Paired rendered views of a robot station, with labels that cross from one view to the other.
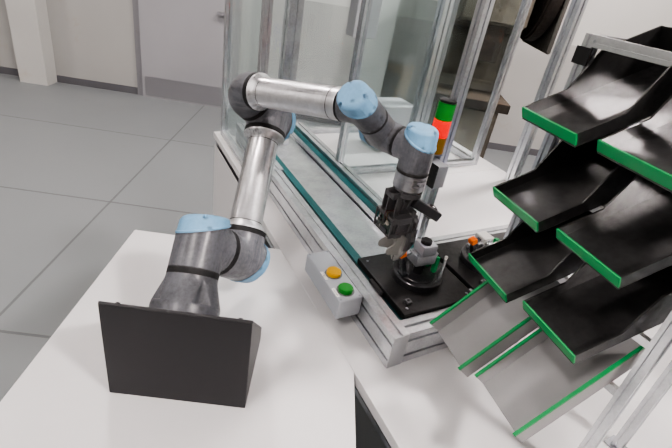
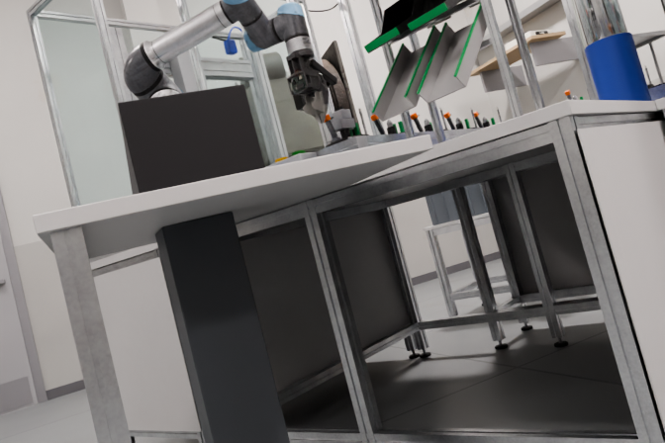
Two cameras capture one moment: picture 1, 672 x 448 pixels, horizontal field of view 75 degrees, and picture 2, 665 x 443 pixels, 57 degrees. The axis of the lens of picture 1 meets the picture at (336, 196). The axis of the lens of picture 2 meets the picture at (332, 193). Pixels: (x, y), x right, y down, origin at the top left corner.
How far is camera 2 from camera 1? 1.31 m
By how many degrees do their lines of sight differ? 37
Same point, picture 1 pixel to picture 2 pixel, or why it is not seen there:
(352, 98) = not seen: outside the picture
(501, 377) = (434, 90)
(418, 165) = (299, 25)
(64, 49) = not seen: outside the picture
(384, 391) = not seen: hidden behind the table
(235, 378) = (250, 150)
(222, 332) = (225, 101)
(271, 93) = (167, 37)
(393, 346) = (358, 144)
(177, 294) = not seen: hidden behind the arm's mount
